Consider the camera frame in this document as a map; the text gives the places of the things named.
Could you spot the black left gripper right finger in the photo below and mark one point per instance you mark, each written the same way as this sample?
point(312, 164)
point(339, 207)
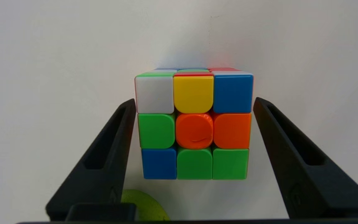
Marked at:
point(284, 174)

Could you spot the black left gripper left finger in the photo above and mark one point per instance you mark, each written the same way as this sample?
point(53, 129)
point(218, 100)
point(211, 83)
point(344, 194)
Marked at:
point(110, 186)

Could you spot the multicoloured rubiks cube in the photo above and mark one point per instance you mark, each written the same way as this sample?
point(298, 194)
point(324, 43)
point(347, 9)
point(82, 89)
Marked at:
point(194, 124)

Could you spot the green lime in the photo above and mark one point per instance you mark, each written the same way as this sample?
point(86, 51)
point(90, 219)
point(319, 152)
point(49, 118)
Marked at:
point(144, 207)

